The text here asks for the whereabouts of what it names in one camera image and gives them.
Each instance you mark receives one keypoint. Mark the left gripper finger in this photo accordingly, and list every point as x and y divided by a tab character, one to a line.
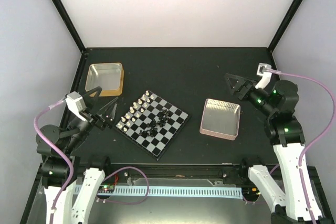
91	97
108	111

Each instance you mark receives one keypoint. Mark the right black frame post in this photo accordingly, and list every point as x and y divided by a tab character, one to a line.
294	6

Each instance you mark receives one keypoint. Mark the light blue cable duct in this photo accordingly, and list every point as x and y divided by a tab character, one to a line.
174	191

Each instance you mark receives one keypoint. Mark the black front rail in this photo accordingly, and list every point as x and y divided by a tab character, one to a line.
228	173

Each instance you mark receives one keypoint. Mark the right small circuit board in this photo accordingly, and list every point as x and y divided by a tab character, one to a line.
250	191

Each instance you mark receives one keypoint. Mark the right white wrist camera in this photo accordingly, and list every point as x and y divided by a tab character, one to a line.
264	74

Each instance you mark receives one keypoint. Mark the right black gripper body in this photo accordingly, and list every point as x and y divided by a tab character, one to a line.
249	86

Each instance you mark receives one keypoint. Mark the black white chess board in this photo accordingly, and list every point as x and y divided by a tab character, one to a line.
144	114

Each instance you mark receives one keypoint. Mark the pink metal tin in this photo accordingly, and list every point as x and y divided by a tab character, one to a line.
220	119

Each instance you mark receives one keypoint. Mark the left black frame post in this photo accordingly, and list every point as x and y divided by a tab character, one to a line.
69	24

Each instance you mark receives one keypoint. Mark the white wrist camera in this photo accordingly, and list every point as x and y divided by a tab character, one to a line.
76	105
264	74

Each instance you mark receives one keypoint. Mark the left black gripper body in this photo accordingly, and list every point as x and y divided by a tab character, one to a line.
100	120

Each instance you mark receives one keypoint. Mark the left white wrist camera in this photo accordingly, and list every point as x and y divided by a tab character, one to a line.
76	105

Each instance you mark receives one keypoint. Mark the black frame post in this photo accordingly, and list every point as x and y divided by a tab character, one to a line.
294	6
69	24

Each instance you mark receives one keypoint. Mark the small green circuit board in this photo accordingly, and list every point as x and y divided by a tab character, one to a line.
106	189

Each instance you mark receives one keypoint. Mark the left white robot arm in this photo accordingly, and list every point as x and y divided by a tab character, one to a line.
60	166

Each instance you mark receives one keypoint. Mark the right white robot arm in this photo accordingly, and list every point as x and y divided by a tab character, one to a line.
295	203

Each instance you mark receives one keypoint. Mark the gold metal tin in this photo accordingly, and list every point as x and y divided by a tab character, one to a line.
108	76

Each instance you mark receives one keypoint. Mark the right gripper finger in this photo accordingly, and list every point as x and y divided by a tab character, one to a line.
242	79
234	86

